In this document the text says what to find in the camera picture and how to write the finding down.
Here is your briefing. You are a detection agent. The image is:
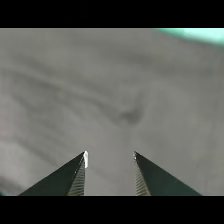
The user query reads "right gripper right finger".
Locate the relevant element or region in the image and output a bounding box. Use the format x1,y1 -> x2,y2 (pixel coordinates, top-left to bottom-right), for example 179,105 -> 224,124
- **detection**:
132,151 -> 203,197

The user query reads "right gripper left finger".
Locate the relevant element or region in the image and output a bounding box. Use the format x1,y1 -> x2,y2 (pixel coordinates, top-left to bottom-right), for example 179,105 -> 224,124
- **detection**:
18,150 -> 90,197

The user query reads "grey garment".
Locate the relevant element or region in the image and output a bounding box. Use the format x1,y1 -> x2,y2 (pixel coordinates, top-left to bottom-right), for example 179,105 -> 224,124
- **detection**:
0,27 -> 224,197

